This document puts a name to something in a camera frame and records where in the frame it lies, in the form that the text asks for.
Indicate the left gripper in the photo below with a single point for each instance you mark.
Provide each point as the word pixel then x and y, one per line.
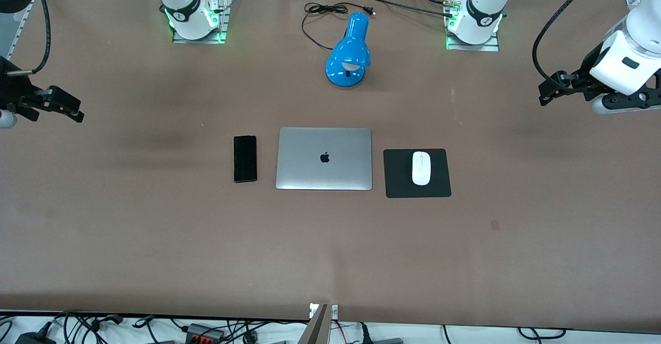
pixel 584 78

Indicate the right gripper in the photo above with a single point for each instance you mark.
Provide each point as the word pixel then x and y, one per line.
pixel 11 89

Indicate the white computer mouse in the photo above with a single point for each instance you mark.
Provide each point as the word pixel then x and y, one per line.
pixel 421 171

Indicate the black smartphone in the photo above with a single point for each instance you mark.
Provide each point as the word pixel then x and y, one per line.
pixel 245 158

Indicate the black square mouse pad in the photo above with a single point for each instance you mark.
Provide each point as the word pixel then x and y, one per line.
pixel 397 178

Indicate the blue desk lamp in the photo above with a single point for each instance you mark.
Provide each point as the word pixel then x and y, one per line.
pixel 351 44

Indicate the black power adapter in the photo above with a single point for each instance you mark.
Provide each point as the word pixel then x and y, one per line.
pixel 33 339

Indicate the silver closed laptop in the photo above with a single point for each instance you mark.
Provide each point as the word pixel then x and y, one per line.
pixel 310 168

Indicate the black adapter with red connectors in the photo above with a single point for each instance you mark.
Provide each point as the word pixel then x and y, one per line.
pixel 199 329

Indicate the aluminium frame rail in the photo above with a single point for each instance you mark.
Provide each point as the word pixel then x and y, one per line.
pixel 26 24

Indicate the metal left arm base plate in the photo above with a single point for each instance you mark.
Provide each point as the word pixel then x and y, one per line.
pixel 472 47

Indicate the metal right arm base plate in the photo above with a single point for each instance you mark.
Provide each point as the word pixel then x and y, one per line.
pixel 199 40

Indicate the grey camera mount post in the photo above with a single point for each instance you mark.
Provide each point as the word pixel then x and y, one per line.
pixel 317 331

